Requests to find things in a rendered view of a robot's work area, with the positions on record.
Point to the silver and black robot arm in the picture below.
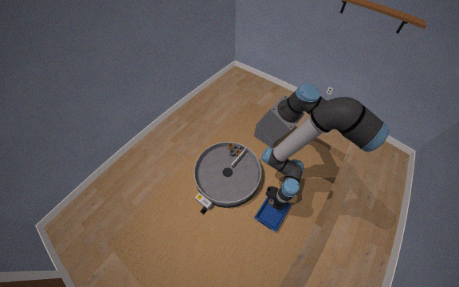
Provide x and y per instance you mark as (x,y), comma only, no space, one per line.
(345,114)

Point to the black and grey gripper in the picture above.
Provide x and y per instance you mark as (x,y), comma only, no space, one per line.
(277,202)

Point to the blue open crate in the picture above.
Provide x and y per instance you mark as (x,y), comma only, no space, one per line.
(270,216)

